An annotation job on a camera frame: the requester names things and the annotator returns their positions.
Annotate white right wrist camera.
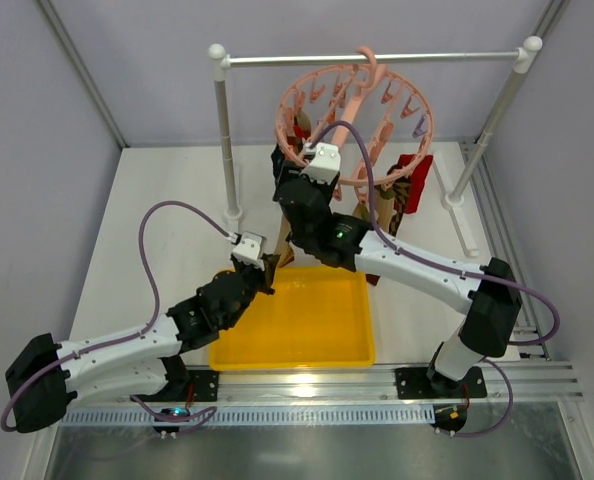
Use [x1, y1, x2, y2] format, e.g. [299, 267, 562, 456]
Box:
[301, 142, 341, 187]

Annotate red sock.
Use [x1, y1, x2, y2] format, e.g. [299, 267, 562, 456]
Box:
[406, 155, 433, 214]

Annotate orange brown argyle sock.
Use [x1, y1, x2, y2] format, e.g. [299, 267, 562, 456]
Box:
[287, 110, 312, 154]

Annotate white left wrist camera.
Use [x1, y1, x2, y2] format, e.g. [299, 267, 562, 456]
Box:
[229, 231, 266, 271]

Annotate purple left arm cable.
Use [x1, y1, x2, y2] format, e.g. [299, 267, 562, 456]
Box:
[0, 200, 238, 434]

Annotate navy blue sock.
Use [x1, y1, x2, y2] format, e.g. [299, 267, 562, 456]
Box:
[270, 144, 291, 187]

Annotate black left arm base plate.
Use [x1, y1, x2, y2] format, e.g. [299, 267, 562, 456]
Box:
[176, 370, 220, 403]

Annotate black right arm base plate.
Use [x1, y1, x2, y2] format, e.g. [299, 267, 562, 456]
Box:
[394, 366, 487, 400]

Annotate yellow plastic tray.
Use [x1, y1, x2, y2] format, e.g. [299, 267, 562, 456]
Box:
[208, 267, 375, 371]

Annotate white slotted cable duct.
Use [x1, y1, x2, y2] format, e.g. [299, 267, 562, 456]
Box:
[61, 404, 435, 427]

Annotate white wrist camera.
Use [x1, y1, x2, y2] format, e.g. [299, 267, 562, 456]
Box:
[229, 231, 266, 271]
[301, 142, 341, 187]

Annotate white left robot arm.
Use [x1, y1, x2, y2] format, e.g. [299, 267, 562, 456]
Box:
[0, 254, 279, 433]

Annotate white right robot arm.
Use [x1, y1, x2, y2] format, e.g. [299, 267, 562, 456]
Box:
[273, 163, 522, 397]

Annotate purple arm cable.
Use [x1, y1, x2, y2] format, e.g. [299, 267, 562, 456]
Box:
[306, 122, 562, 346]
[0, 200, 238, 434]

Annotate pink round clip hanger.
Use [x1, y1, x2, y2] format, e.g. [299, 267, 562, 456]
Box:
[274, 47, 435, 187]

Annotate beige striped sock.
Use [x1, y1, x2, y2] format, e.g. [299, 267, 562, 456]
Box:
[274, 216, 295, 268]
[351, 184, 396, 286]

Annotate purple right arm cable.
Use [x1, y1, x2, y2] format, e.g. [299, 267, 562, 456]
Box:
[306, 122, 562, 346]

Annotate white metal drying rack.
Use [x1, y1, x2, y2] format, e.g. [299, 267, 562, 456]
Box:
[208, 34, 543, 259]

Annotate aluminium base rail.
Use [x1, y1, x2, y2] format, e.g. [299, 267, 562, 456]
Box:
[39, 362, 586, 406]

